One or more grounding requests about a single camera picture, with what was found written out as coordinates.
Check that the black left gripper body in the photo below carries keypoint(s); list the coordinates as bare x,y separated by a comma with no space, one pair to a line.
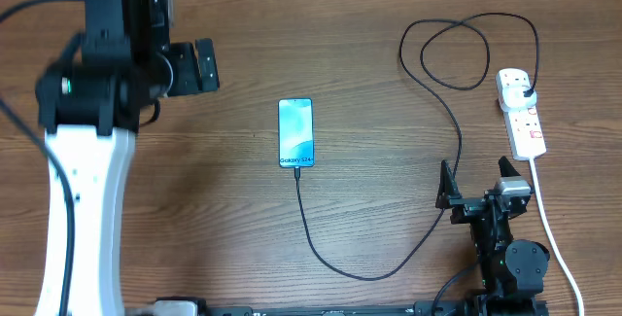
186,79

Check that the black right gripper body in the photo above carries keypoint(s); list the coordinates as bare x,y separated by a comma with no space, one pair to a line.
464,209

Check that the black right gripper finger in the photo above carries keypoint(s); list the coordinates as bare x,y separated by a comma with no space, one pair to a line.
448,193
510,180

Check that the blue smartphone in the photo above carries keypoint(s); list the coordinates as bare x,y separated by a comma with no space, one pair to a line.
295,132

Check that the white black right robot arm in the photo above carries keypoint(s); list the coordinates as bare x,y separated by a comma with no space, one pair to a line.
512,270

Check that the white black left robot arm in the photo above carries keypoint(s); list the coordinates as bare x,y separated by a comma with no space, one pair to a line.
90,101

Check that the white charger adapter plug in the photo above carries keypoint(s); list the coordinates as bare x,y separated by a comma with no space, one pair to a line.
516,98

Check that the white power strip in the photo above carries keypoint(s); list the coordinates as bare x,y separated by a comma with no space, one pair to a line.
523,126

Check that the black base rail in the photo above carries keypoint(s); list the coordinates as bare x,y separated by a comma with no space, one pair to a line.
419,308

